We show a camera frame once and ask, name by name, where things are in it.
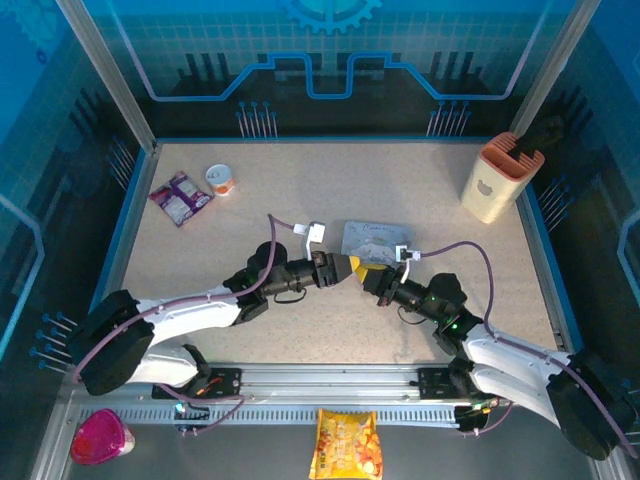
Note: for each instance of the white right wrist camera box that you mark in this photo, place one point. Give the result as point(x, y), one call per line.
point(406, 254)

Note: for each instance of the pink plastic cup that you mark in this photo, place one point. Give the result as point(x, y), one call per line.
point(97, 437)

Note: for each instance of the aluminium frame post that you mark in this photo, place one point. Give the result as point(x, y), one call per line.
point(550, 65)
point(110, 70)

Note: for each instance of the yellow chips bag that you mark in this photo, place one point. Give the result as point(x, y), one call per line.
point(346, 445)

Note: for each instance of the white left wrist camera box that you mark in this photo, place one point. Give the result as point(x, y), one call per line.
point(316, 232)

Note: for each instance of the purple candy bag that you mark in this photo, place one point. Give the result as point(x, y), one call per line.
point(181, 199)

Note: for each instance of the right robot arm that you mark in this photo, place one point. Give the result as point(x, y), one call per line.
point(510, 370)

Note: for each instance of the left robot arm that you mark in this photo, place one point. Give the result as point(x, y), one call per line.
point(190, 315)

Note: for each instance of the pastel cartoon tin box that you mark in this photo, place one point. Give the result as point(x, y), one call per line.
point(372, 240)

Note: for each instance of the beige knife block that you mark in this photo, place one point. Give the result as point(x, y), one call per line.
point(492, 187)

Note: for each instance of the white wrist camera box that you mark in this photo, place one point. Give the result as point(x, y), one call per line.
point(316, 232)
point(406, 254)

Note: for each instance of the tin can with orange print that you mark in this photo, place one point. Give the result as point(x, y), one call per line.
point(221, 181)

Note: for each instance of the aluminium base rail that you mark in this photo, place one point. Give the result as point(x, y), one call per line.
point(325, 380)

